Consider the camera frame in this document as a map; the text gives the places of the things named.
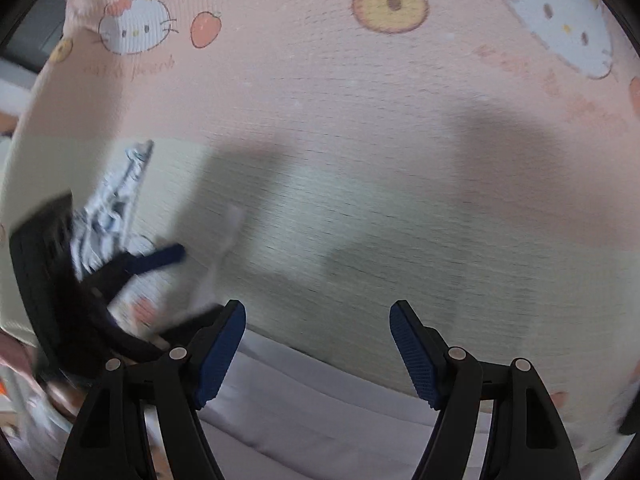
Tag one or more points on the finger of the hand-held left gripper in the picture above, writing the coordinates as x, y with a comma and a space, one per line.
160, 256
132, 347

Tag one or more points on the white shirt with navy trim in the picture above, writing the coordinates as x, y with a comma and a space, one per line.
310, 410

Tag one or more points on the pink cat print blanket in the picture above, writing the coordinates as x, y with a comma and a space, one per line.
350, 110

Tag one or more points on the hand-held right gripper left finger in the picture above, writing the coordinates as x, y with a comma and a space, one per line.
220, 355

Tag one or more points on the light blue printed garment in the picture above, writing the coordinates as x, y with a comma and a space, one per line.
115, 200

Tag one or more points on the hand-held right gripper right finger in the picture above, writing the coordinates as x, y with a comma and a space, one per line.
415, 355

